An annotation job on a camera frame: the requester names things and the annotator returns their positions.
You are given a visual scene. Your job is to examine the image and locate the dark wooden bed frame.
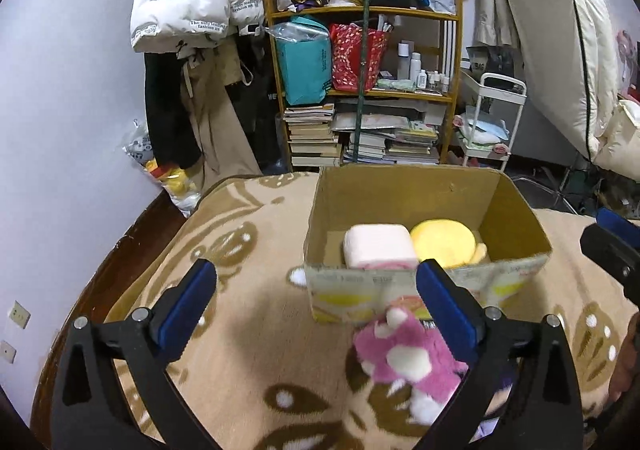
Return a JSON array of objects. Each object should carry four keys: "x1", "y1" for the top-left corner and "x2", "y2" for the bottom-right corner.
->
[{"x1": 75, "y1": 190, "x2": 201, "y2": 331}]

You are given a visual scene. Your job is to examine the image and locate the yellow round plush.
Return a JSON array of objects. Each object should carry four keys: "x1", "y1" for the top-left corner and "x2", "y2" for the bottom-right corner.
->
[{"x1": 410, "y1": 217, "x2": 490, "y2": 270}]

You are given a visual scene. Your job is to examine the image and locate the plastic bag of toys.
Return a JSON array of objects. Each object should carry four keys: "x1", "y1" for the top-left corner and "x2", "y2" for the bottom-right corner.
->
[{"x1": 122, "y1": 120, "x2": 203, "y2": 218}]

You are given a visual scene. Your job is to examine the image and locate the white trolley cart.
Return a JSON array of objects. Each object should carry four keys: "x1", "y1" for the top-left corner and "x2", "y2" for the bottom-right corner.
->
[{"x1": 457, "y1": 72, "x2": 528, "y2": 173}]

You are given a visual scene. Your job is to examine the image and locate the clear plastic bag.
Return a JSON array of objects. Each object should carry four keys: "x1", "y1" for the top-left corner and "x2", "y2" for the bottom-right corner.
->
[{"x1": 264, "y1": 20, "x2": 331, "y2": 42}]

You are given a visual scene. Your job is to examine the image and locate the cardboard box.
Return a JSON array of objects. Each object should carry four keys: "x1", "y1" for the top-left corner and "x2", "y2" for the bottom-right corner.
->
[{"x1": 302, "y1": 166, "x2": 553, "y2": 328}]

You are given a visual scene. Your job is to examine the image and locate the black hanging garment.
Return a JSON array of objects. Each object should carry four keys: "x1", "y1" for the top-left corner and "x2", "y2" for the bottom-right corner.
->
[{"x1": 144, "y1": 47, "x2": 203, "y2": 171}]

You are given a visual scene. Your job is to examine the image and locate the wooden shelf unit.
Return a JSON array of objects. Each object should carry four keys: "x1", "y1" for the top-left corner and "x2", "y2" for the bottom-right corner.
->
[{"x1": 261, "y1": 0, "x2": 463, "y2": 171}]

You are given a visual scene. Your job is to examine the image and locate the cream padded chair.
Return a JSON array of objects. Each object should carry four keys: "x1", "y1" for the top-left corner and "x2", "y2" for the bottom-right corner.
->
[{"x1": 494, "y1": 0, "x2": 640, "y2": 216}]

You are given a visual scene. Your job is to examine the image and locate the green pole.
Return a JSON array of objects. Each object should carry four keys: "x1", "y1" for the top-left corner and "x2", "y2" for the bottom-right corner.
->
[{"x1": 350, "y1": 0, "x2": 376, "y2": 166}]

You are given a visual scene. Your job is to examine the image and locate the pale green pouch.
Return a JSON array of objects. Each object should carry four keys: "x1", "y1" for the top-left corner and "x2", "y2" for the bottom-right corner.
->
[{"x1": 377, "y1": 77, "x2": 417, "y2": 92}]

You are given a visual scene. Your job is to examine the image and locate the pink white-spotted plush toy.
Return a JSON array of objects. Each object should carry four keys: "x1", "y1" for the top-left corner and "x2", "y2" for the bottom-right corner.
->
[{"x1": 351, "y1": 306, "x2": 470, "y2": 427}]

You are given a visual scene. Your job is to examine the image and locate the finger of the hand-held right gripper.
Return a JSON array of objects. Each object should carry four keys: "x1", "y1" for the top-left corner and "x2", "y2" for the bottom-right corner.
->
[
  {"x1": 596, "y1": 206, "x2": 640, "y2": 248},
  {"x1": 580, "y1": 225, "x2": 640, "y2": 303}
]

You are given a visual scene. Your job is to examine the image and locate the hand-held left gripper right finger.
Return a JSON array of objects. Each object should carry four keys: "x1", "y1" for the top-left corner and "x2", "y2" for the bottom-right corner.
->
[{"x1": 415, "y1": 257, "x2": 586, "y2": 450}]

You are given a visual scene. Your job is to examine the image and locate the folded pastel cloths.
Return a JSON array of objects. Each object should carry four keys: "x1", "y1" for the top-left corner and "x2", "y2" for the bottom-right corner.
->
[{"x1": 457, "y1": 112, "x2": 511, "y2": 146}]

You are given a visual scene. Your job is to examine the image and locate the red gift bag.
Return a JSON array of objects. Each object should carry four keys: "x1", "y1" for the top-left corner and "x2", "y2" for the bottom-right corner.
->
[{"x1": 329, "y1": 22, "x2": 391, "y2": 92}]

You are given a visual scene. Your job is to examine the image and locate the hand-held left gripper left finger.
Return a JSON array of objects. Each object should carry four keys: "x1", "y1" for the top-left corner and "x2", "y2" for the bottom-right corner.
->
[{"x1": 52, "y1": 257, "x2": 221, "y2": 450}]

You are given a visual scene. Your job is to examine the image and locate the teal bag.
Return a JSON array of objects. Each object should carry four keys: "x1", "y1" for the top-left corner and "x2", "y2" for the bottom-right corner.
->
[{"x1": 275, "y1": 17, "x2": 333, "y2": 106}]

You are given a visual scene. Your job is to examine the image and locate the black hanging coat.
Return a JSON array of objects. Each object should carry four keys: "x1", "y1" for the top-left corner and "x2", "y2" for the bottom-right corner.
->
[{"x1": 235, "y1": 25, "x2": 281, "y2": 166}]

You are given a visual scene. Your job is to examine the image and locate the pale pink square plush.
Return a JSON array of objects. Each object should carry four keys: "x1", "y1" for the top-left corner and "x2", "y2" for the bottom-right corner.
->
[{"x1": 343, "y1": 223, "x2": 421, "y2": 272}]

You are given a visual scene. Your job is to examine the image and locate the person's right hand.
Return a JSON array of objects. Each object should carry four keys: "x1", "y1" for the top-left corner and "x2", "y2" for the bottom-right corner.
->
[{"x1": 609, "y1": 312, "x2": 640, "y2": 401}]

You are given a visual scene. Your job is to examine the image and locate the beige hanging garment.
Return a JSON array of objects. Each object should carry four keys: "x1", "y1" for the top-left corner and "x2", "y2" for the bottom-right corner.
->
[{"x1": 180, "y1": 37, "x2": 263, "y2": 191}]

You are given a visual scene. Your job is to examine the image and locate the beige patterned blanket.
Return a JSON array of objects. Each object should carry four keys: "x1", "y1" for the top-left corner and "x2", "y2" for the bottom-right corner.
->
[{"x1": 97, "y1": 170, "x2": 640, "y2": 450}]

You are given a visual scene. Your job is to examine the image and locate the group of cosmetic bottles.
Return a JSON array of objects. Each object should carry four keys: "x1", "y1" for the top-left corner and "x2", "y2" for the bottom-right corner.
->
[{"x1": 397, "y1": 42, "x2": 451, "y2": 93}]

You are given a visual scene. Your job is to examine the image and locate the pile of books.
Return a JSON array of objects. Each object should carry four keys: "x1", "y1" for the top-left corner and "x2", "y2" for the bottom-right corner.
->
[{"x1": 284, "y1": 102, "x2": 441, "y2": 168}]

